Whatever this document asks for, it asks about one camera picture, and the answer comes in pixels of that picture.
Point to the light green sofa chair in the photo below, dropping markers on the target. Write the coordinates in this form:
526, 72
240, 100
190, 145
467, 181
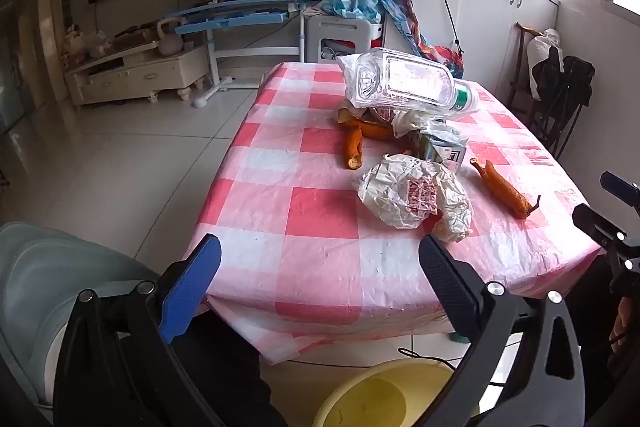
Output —
42, 273

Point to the orange peel strip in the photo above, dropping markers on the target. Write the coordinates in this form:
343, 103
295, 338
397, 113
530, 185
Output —
504, 191
352, 147

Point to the black folding chair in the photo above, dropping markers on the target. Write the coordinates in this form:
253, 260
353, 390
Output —
564, 88

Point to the pink checkered tablecloth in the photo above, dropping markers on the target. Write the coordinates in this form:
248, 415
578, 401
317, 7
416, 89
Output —
305, 264

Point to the blue crumpled cloth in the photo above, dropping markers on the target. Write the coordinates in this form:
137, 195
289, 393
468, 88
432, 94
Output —
369, 10

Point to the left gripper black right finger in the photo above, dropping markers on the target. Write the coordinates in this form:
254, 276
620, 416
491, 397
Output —
456, 285

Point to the white plastic bag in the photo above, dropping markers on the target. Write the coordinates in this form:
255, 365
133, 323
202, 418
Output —
406, 121

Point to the white balcony cabinet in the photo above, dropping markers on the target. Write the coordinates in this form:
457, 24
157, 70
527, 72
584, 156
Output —
487, 34

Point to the white paper wrapper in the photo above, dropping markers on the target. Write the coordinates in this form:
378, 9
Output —
404, 191

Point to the white plastic stool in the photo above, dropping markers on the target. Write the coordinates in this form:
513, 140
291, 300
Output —
329, 37

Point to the milk carton with cartoon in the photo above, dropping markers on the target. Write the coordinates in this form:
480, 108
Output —
439, 142

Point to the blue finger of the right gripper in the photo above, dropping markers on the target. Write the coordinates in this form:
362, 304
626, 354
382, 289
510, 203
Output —
597, 227

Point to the orange peel pile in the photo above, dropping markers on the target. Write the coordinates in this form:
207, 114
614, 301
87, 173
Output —
373, 130

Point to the cream tv cabinet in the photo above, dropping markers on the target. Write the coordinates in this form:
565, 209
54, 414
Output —
140, 72

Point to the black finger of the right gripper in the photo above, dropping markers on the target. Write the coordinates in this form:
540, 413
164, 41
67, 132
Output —
627, 192

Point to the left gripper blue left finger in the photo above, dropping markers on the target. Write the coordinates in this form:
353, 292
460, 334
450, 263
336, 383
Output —
188, 290

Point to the clear plastic bottle green label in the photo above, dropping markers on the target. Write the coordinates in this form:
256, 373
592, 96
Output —
388, 78

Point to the blue study desk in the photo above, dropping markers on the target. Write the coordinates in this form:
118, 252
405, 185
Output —
207, 19

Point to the wooden chair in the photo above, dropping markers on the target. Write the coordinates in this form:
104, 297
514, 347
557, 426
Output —
517, 84

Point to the colourful kite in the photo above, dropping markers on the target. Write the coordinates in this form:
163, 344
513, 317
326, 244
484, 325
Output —
402, 15

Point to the white stuffed bag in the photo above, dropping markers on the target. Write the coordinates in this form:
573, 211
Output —
538, 51

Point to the yellow plastic trash basin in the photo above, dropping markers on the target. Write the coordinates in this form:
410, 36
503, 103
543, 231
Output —
393, 394

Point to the pink kettlebell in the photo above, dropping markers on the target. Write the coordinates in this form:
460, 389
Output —
170, 42

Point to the person's right hand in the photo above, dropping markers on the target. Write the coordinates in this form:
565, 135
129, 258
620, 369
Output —
625, 318

